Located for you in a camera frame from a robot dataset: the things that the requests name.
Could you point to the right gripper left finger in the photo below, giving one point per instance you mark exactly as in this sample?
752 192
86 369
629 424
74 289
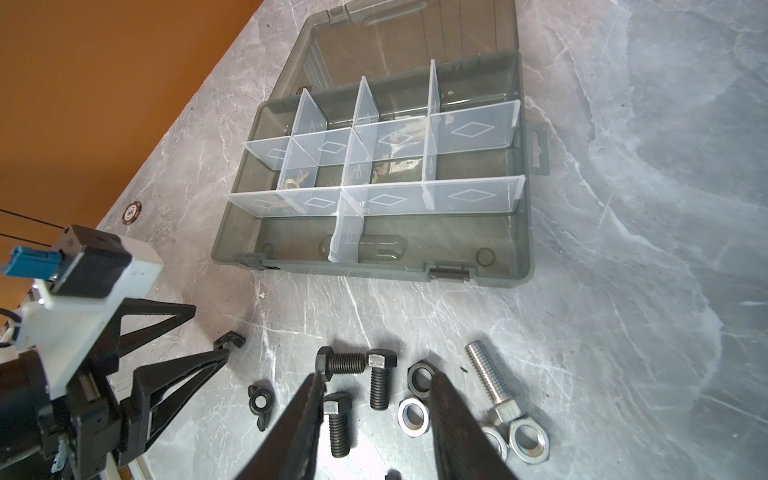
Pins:
290 450

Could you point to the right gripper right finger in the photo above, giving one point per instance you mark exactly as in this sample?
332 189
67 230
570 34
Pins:
461 449

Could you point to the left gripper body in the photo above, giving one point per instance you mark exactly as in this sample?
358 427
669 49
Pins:
74 437

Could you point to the brass wing nut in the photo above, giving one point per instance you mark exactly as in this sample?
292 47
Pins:
301 179

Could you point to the silver hex nut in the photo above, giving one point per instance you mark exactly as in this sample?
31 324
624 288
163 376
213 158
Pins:
529 441
413 417
497 440

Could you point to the silver hex bolt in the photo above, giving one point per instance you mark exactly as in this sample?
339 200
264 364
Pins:
505 408

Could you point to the black hex bolt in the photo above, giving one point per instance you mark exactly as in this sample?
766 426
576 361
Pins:
329 363
336 407
381 362

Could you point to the black hex nut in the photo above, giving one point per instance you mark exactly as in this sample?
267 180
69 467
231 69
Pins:
419 379

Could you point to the grey plastic organizer box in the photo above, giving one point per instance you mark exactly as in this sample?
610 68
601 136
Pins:
411 116

